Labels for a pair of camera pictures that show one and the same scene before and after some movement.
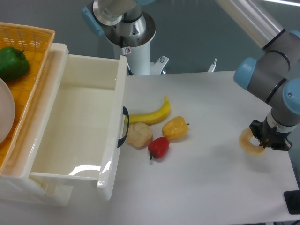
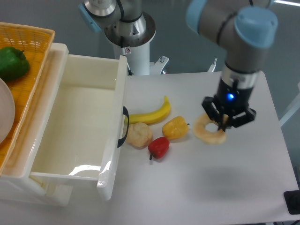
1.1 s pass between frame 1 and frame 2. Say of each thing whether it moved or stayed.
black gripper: moved
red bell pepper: stayed
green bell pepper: stayed
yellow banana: stayed
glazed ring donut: moved
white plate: stayed
